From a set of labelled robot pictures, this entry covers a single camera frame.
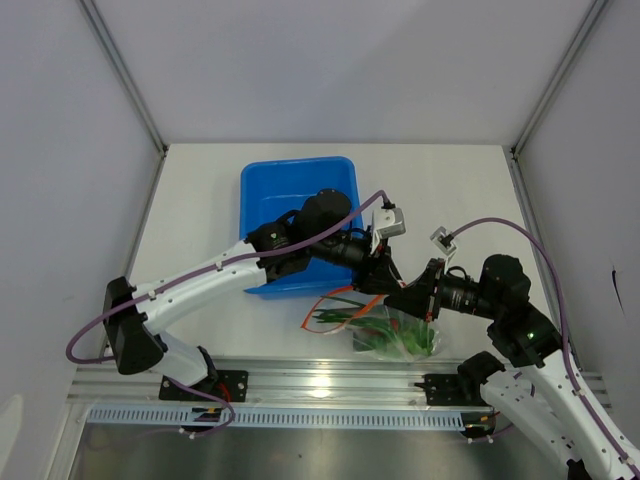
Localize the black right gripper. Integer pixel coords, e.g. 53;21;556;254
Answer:
383;258;500;322

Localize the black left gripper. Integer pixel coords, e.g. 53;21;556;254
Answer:
310;229;403;297

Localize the toy napa cabbage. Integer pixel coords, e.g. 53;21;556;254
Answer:
352;319;436;360

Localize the toy green onion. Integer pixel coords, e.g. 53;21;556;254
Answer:
308;296;398;335

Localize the clear zip bag orange zipper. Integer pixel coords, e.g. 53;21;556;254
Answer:
300;286;446;363

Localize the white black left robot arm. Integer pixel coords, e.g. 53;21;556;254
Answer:
103;189;406;400

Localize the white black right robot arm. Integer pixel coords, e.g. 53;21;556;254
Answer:
385;255;639;479

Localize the blue plastic bin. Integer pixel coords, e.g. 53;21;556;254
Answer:
239;156;360;300

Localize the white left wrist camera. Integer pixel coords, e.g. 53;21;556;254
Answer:
370;202;406;254

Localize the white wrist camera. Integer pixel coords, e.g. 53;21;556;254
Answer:
370;202;406;254
430;226;458;267

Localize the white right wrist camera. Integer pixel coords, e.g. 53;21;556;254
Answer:
430;226;458;267

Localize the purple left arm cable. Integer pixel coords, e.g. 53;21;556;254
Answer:
65;189;394;364

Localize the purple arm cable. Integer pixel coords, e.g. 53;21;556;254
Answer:
447;217;640;466
65;189;394;364

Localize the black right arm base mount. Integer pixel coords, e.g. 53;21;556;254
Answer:
413;374;488;407

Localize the aluminium frame rail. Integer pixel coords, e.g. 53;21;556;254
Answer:
67;358;459;410

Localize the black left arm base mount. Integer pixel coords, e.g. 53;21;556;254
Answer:
158;346;249;403

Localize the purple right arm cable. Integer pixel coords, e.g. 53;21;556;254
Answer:
447;217;640;466

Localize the slotted grey cable duct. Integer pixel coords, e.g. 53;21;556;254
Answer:
86;404;491;432

